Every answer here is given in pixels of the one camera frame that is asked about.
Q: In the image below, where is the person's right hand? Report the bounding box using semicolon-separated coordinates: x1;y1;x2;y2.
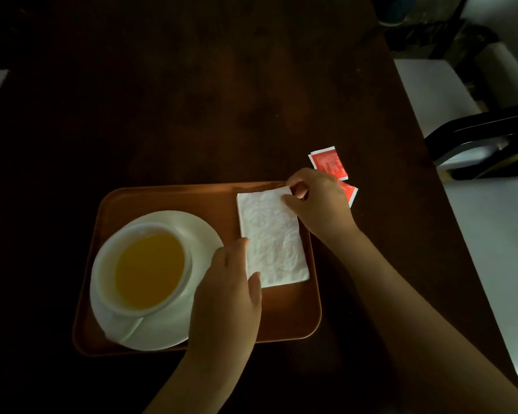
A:
280;167;359;251

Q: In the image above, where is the person's left hand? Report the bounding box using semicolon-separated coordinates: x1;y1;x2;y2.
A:
185;237;263;367

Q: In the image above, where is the red sachet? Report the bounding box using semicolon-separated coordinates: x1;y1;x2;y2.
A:
338;181;359;208
307;145;349;182

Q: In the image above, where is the white paper napkin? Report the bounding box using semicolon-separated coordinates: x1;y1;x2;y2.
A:
236;186;310;289

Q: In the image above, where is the orange-brown tray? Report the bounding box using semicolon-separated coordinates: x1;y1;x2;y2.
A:
72;181;322;358

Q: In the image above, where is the white saucer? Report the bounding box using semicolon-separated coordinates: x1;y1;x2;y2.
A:
89;210;224;352

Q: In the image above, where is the white cup with yellow juice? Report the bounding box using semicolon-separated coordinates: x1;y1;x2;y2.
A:
89;223;194;344

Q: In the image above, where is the person's right forearm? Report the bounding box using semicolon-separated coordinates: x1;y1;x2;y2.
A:
330;228;518;414

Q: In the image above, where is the potted plant in dark pot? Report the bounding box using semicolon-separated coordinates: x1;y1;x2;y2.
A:
371;0;420;27

